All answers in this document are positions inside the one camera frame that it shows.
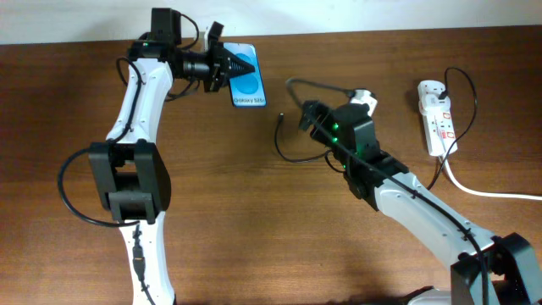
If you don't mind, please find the blue Galaxy smartphone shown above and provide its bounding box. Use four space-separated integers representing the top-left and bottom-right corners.
224 42 267 108

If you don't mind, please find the black USB charging cable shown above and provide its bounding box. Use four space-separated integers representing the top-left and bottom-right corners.
273 66 478 191

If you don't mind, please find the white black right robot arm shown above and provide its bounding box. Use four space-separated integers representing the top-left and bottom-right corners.
299 101 541 304

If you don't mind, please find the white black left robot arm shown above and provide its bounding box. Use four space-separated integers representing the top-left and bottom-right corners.
89 41 263 304

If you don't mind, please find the white USB charger adapter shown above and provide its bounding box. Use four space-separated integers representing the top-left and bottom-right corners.
418 80 451 115

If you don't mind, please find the white power strip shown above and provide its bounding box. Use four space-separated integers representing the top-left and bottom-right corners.
417 80 459 158

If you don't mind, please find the white power strip cord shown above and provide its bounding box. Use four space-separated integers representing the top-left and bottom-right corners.
440 154 542 202

